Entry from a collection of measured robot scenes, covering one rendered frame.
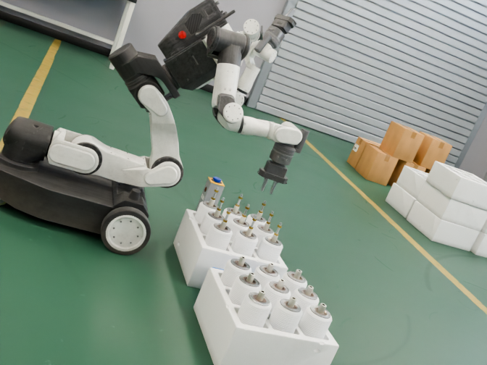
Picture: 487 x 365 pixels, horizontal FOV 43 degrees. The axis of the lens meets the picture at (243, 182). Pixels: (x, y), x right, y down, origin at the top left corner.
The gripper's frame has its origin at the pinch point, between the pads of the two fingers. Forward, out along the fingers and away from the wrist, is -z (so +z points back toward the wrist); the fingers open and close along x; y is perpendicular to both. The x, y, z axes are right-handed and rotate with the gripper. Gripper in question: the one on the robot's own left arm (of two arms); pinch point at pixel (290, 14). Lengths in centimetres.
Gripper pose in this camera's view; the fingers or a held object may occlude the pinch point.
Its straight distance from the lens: 306.5
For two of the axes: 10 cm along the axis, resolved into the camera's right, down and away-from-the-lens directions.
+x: 6.7, 3.5, -6.6
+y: -4.7, -4.9, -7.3
